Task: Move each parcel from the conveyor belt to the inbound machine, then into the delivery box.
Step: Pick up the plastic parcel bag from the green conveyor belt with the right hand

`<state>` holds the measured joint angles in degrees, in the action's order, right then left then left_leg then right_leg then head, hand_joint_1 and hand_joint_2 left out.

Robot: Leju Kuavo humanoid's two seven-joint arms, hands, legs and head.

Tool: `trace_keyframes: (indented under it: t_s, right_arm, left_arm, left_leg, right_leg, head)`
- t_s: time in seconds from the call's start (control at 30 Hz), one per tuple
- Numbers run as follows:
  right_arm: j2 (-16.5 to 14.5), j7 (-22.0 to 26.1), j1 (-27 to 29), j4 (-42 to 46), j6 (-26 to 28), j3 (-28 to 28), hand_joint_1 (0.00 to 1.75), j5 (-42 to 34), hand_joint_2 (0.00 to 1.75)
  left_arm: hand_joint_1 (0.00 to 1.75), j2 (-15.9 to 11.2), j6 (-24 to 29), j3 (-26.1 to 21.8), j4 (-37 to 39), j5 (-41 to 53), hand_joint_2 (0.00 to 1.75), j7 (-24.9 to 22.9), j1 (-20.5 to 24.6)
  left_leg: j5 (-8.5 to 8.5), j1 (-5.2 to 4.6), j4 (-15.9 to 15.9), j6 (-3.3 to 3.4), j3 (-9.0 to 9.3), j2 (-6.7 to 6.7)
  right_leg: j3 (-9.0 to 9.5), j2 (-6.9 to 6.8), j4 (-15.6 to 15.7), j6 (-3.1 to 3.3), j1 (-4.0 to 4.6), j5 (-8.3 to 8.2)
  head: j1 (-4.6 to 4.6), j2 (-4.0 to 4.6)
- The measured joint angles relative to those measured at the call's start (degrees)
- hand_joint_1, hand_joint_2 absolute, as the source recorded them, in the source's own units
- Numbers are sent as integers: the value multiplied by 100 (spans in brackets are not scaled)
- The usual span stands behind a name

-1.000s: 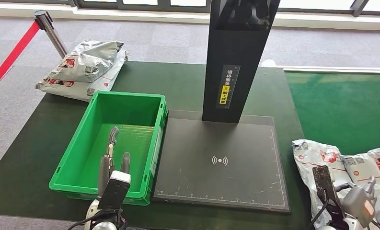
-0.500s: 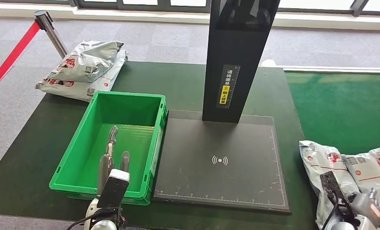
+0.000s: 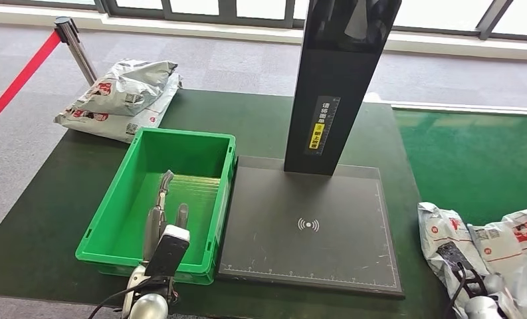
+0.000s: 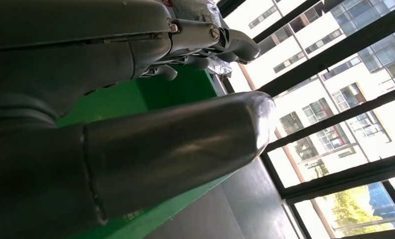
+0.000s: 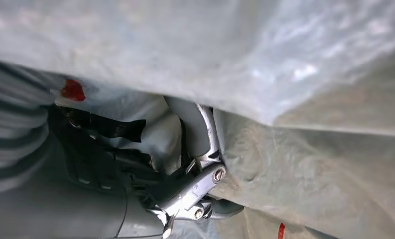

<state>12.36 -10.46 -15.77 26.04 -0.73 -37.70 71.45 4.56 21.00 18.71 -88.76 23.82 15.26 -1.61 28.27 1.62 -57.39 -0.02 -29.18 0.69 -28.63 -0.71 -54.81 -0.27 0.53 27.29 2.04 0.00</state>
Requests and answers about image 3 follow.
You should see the crumpled grey parcel bag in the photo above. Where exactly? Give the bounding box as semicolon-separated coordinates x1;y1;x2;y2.
71;59;179;118

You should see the silver stanchion post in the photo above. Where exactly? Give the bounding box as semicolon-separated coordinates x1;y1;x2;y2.
54;16;99;86

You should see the flat grey parcel bag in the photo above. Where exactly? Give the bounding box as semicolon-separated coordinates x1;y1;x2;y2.
54;72;184;144

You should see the white parcel red logo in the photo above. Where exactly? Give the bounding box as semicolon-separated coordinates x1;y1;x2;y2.
467;205;527;319

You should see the grey parcel black print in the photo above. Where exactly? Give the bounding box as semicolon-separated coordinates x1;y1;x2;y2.
417;201;493;304

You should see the white conveyor side rail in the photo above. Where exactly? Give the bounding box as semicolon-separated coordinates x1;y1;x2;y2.
364;92;527;116

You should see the yellow black scanner label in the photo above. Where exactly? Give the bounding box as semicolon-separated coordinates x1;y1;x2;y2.
304;96;341;156

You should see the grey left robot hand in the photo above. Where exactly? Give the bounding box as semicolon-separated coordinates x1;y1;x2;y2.
143;169;189;263

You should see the red barrier belt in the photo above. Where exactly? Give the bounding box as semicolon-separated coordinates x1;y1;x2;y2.
0;31;63;135

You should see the green plastic crate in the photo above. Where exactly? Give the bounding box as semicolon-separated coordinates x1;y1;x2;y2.
74;128;238;286

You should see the black inbound scanner machine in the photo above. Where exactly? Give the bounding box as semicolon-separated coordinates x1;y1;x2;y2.
217;0;406;299

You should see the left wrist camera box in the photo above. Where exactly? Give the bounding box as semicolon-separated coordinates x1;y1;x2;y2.
144;225;191;278

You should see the dark window frame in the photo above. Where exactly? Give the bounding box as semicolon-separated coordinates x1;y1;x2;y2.
0;0;527;43

